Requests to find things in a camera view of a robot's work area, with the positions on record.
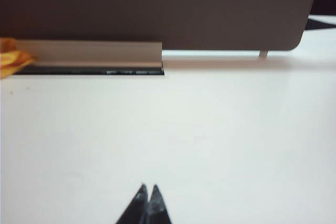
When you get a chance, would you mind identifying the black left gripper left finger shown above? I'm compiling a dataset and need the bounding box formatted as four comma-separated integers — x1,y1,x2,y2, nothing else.
114,183,148,224

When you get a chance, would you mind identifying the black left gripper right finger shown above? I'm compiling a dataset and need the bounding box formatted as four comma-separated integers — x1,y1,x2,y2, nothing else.
147,184,173,224

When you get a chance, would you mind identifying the black desk cable slot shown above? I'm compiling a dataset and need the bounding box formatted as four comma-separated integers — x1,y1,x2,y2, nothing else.
14,66,165,76

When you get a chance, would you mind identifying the wide brown desk partition panel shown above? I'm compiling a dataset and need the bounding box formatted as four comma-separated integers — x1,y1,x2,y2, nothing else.
0,0,324,51

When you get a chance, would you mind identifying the orange yellow object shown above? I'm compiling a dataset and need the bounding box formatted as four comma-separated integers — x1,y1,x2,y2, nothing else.
0,37,37,79

